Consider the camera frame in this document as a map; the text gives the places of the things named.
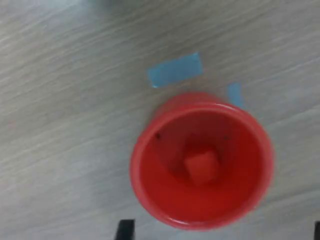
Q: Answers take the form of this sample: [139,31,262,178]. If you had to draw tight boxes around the small red cube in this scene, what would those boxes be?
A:
[184,149,220,187]

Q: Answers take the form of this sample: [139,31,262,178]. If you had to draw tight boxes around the red plastic bin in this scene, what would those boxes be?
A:
[129,91,275,231]

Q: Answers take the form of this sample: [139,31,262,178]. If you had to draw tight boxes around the pale blue tape piece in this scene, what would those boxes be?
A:
[146,51,204,89]
[226,82,245,109]

